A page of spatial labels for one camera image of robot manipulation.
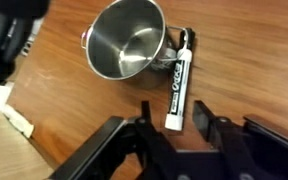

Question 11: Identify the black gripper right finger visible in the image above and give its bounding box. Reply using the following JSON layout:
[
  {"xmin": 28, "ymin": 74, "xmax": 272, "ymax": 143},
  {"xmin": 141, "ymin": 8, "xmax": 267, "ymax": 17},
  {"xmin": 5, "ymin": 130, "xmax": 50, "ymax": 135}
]
[{"xmin": 192, "ymin": 99, "xmax": 288, "ymax": 180}]

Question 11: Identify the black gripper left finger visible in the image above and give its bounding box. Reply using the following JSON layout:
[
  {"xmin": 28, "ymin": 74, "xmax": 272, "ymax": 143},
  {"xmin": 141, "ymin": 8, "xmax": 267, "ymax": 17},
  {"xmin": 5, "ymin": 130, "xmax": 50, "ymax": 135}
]
[{"xmin": 48, "ymin": 100, "xmax": 178, "ymax": 180}]

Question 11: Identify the black white dry-erase marker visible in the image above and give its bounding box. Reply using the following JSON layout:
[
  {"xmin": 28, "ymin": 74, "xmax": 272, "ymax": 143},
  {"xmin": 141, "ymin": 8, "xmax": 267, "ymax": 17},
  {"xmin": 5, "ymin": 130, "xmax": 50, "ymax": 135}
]
[{"xmin": 164, "ymin": 27, "xmax": 196, "ymax": 132}]

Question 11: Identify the small stainless steel pot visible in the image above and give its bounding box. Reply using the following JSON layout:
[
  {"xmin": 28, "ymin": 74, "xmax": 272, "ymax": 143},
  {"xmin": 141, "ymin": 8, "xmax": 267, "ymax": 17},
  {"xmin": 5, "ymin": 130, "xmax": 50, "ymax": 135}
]
[{"xmin": 80, "ymin": 0, "xmax": 189, "ymax": 90}]

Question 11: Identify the black machine housing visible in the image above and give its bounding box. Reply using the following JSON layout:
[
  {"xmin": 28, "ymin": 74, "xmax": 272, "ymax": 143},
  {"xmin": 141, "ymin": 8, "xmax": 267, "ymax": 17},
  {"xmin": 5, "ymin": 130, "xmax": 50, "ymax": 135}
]
[{"xmin": 0, "ymin": 0, "xmax": 52, "ymax": 85}]

